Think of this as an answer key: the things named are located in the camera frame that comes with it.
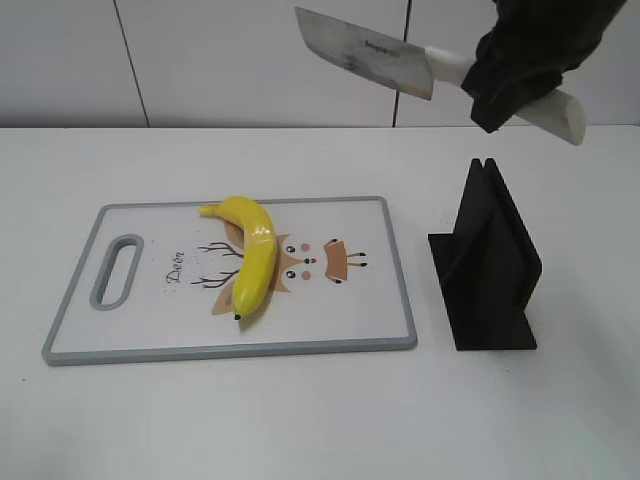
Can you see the white-handled cleaver knife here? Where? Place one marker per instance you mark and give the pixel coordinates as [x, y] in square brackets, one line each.
[413, 70]

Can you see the yellow plastic banana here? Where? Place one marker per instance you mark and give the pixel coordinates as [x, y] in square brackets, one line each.
[259, 252]

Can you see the white deer-print cutting board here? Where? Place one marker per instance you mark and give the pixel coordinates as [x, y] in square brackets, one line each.
[154, 283]

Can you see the black knife stand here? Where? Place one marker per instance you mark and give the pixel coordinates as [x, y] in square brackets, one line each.
[488, 266]

